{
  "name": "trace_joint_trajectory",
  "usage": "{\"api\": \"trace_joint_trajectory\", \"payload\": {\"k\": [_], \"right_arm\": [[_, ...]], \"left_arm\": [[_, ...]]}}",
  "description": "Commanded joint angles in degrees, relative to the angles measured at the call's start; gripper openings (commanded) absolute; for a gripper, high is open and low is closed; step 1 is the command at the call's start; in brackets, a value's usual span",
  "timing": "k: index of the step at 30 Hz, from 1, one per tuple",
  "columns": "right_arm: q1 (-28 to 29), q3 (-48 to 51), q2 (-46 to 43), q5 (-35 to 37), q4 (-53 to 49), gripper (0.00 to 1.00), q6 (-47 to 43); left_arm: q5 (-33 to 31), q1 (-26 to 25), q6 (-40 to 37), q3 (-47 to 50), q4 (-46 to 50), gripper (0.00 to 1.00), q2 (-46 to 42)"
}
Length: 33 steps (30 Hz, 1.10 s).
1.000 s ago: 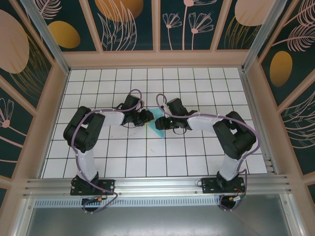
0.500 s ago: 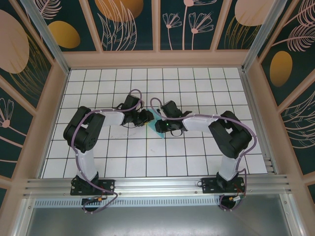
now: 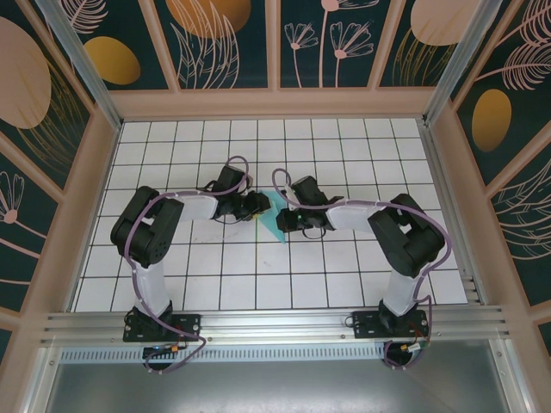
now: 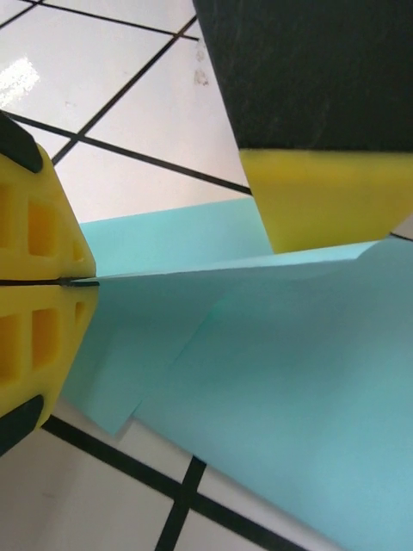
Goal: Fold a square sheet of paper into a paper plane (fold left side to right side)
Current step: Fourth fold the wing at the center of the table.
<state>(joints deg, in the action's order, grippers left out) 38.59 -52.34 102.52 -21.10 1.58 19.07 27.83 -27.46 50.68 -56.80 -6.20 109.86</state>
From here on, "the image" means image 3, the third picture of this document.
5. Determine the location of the teal cloth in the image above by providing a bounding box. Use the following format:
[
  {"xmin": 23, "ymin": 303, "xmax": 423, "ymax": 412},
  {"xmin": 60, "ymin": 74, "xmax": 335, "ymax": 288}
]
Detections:
[{"xmin": 256, "ymin": 188, "xmax": 291, "ymax": 245}]

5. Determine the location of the grey metal sheet plate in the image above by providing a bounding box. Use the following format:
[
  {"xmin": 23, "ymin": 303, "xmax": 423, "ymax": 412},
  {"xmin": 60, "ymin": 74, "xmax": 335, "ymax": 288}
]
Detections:
[{"xmin": 25, "ymin": 360, "xmax": 530, "ymax": 413}]

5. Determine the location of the aluminium mounting rail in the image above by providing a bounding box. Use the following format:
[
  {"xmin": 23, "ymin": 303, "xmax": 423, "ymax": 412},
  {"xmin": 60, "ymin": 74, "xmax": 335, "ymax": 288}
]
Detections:
[{"xmin": 40, "ymin": 304, "xmax": 516, "ymax": 345}]

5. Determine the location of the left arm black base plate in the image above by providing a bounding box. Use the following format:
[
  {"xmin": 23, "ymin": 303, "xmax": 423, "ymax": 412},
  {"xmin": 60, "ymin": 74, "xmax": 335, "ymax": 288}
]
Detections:
[{"xmin": 123, "ymin": 312, "xmax": 202, "ymax": 343}]

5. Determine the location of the aluminium side rail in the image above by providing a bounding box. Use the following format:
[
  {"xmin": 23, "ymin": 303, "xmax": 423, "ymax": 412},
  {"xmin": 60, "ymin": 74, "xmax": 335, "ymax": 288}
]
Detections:
[{"xmin": 419, "ymin": 120, "xmax": 490, "ymax": 307}]

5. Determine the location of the slotted grey cable duct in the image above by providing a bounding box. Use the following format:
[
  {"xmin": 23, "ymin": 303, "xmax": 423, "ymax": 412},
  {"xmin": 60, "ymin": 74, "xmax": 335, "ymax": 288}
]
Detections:
[{"xmin": 59, "ymin": 346, "xmax": 388, "ymax": 363}]

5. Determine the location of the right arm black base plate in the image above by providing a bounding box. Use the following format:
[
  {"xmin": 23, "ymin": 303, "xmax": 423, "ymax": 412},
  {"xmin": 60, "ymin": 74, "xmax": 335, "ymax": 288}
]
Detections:
[{"xmin": 351, "ymin": 310, "xmax": 430, "ymax": 342}]

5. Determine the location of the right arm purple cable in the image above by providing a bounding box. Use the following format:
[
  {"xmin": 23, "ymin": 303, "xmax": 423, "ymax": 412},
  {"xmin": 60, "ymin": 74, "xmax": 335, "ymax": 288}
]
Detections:
[{"xmin": 271, "ymin": 168, "xmax": 452, "ymax": 372}]

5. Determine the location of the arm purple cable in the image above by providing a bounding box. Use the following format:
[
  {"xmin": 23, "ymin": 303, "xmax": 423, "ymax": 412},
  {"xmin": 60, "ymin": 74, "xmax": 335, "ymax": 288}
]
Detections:
[
  {"xmin": 125, "ymin": 155, "xmax": 253, "ymax": 376},
  {"xmin": 271, "ymin": 168, "xmax": 452, "ymax": 372}
]

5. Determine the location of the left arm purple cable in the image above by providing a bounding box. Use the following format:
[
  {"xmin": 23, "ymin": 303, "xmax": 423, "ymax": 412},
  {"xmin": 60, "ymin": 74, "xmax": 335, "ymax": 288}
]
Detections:
[{"xmin": 125, "ymin": 155, "xmax": 253, "ymax": 376}]

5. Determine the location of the aluminium frame post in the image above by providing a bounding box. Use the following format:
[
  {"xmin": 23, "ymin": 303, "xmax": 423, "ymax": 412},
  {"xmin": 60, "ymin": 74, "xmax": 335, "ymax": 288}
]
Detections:
[
  {"xmin": 423, "ymin": 0, "xmax": 517, "ymax": 126},
  {"xmin": 34, "ymin": 0, "xmax": 124, "ymax": 130}
]

